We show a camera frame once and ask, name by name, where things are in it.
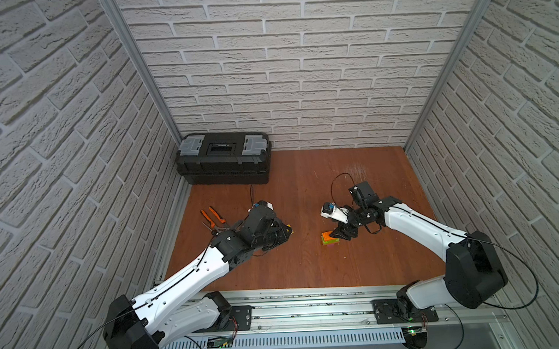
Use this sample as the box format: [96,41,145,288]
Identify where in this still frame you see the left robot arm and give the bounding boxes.
[102,201,293,349]

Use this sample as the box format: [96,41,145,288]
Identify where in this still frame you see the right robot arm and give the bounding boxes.
[320,182,508,321]

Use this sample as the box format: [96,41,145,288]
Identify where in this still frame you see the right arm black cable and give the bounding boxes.
[476,236,541,312]

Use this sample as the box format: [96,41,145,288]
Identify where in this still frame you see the black plastic toolbox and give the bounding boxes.
[176,132,272,186]

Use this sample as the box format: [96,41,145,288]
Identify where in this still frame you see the orange lego brick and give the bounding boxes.
[322,231,337,242]

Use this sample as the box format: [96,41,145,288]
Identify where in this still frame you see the orange handled pliers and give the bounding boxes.
[200,206,229,231]

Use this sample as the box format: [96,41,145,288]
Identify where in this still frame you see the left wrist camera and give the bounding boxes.
[251,200,273,210]

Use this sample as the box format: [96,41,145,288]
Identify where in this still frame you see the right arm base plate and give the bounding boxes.
[371,298,439,325]

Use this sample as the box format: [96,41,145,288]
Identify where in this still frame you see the long green lego brick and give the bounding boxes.
[322,239,340,246]

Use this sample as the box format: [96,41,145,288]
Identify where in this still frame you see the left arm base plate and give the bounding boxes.
[195,305,253,334]

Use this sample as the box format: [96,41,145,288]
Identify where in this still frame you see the aluminium rail frame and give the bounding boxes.
[161,286,524,349]

